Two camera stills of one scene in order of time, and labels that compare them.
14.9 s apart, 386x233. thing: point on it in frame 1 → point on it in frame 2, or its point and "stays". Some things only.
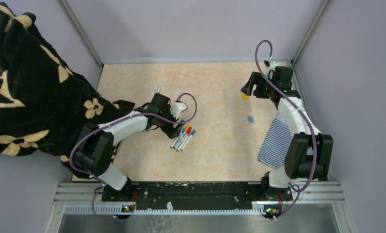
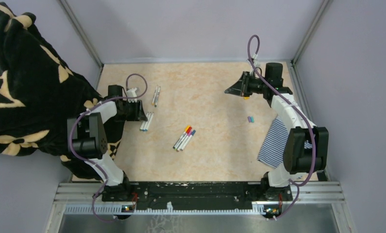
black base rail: x=197 y=195 stays
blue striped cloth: x=274 y=151 stays
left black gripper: x=171 y=130 → x=138 y=114
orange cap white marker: x=181 y=138 stays
